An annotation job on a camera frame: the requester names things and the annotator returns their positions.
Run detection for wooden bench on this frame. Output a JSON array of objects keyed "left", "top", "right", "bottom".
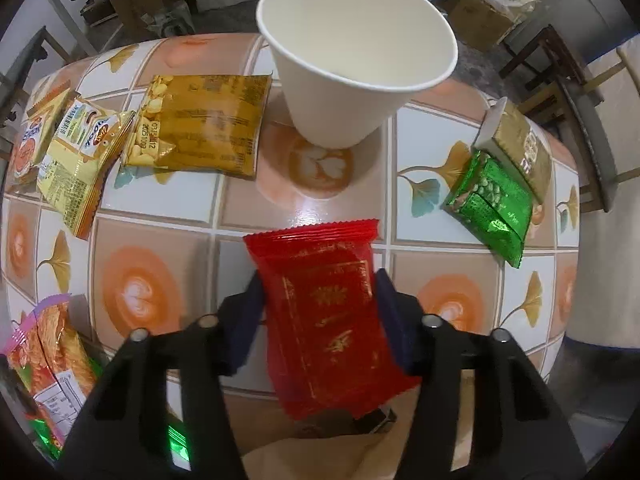
[{"left": 30, "top": 27, "right": 71, "bottom": 66}]

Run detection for gold snack packet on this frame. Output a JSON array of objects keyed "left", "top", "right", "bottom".
[{"left": 474, "top": 97, "right": 552, "bottom": 205}]

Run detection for dark wooden chair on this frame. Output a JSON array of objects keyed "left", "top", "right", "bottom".
[{"left": 500, "top": 24, "right": 621, "bottom": 213}]

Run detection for red snack packet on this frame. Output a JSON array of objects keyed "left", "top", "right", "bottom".
[{"left": 243, "top": 218, "right": 423, "bottom": 421}]

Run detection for orange snack packet pink edge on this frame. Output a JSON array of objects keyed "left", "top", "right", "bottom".
[{"left": 0, "top": 294, "right": 103, "bottom": 456}]

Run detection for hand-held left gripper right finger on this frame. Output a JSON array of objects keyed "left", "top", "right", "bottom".
[{"left": 375, "top": 269, "right": 588, "bottom": 480}]

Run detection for small black object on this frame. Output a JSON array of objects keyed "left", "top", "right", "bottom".
[{"left": 350, "top": 407, "right": 398, "bottom": 433}]

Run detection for green pea packet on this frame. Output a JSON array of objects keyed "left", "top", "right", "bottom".
[{"left": 441, "top": 152, "right": 535, "bottom": 268}]

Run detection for yellow peanut packet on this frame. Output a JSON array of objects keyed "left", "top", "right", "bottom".
[{"left": 121, "top": 74, "right": 273, "bottom": 179}]

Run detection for yellow biscuit packet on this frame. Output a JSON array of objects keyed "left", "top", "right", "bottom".
[{"left": 36, "top": 97, "right": 137, "bottom": 240}]

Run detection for white paper cup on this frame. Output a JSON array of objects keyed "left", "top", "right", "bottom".
[{"left": 256, "top": 0, "right": 459, "bottom": 150}]

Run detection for brown paper bag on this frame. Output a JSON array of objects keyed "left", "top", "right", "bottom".
[{"left": 242, "top": 365, "right": 476, "bottom": 480}]

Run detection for orange and white snack packet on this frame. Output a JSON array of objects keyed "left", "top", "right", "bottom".
[{"left": 12, "top": 89, "right": 76, "bottom": 183}]

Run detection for cardboard box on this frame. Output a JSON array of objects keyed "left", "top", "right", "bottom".
[
  {"left": 110, "top": 0, "right": 181, "bottom": 41},
  {"left": 447, "top": 0, "right": 516, "bottom": 53}
]

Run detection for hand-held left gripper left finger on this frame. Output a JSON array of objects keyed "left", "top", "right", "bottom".
[{"left": 55, "top": 272, "right": 266, "bottom": 480}]

